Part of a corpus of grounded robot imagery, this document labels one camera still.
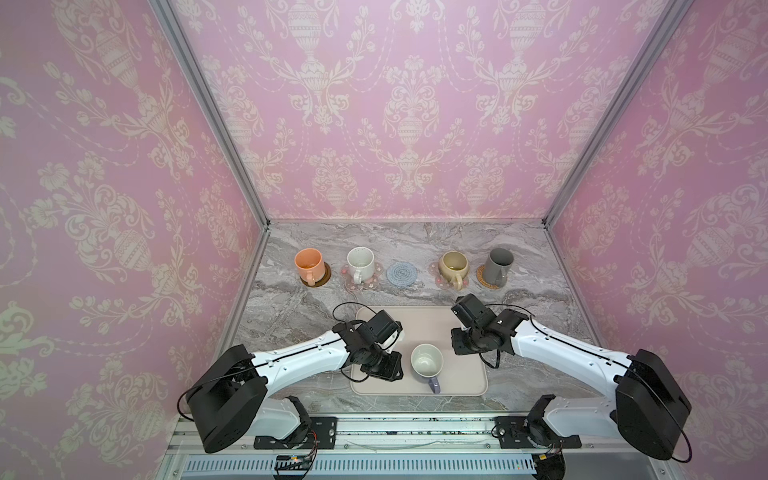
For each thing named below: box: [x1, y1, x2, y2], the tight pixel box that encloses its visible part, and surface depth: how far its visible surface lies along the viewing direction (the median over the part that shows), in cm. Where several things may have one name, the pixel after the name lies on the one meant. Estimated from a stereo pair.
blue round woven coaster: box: [386, 261, 417, 288], surface depth 108 cm
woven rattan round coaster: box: [476, 264, 500, 290], surface depth 105 cm
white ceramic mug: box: [347, 246, 375, 285], surface depth 100 cm
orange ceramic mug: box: [294, 248, 325, 286], surface depth 99 cm
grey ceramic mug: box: [483, 248, 514, 287], surface depth 97 cm
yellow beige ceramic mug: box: [438, 250, 469, 291], surface depth 99 cm
